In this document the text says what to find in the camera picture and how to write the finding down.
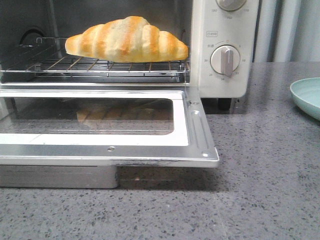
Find cream Toshiba toaster oven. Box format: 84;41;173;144
0;0;259;100

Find grey curtain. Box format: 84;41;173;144
253;0;320;63

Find metal wire oven rack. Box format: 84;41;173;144
0;37;190;78

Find beige temperature knob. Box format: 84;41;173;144
216;0;246;12

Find beige timer knob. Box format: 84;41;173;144
210;45;240;77

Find black right oven foot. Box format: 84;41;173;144
217;98;232;111

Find oven glass door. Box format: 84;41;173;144
0;86;219;168

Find golden croissant bread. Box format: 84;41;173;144
65;16;189;63

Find light green round plate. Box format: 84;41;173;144
290;77;320;121

